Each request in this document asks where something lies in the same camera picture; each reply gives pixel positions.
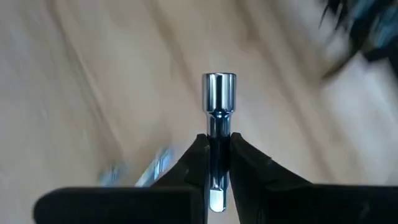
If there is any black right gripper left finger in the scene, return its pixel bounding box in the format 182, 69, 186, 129
33, 133, 211, 224

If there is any black aluminium table frame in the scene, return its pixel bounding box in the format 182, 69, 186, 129
318, 0, 398, 80

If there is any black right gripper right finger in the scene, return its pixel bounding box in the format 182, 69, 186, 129
229, 132, 398, 224

